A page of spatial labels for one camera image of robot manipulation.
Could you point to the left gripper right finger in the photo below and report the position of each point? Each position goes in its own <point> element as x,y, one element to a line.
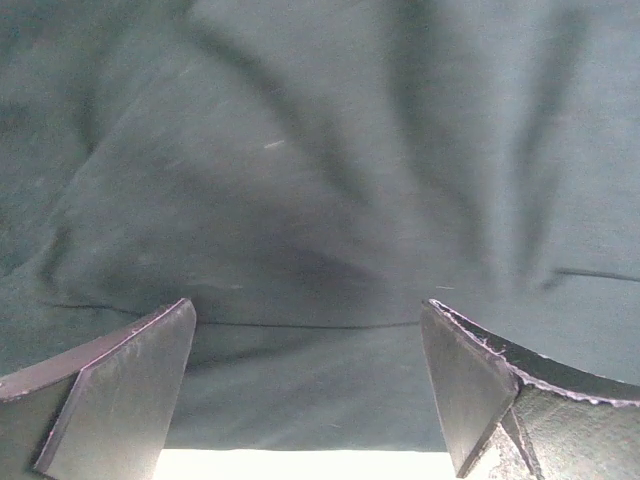
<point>507,412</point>

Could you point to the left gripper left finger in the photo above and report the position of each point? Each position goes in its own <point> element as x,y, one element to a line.
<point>102,409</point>

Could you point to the black t shirt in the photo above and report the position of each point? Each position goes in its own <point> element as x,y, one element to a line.
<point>309,174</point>

